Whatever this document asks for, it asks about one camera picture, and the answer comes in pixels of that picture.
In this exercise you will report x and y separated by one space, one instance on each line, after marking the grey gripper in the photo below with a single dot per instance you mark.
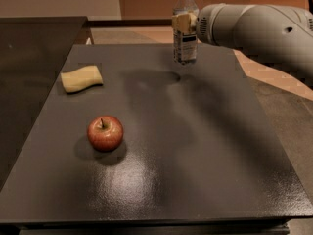
205 23

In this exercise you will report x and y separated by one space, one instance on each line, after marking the clear blue plastic water bottle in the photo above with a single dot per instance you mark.
185 45

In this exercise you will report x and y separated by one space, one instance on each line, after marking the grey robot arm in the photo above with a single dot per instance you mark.
280 37

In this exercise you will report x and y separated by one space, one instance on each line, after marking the yellow sponge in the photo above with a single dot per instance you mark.
80 79

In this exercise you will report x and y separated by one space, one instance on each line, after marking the red apple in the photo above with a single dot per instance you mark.
105 133

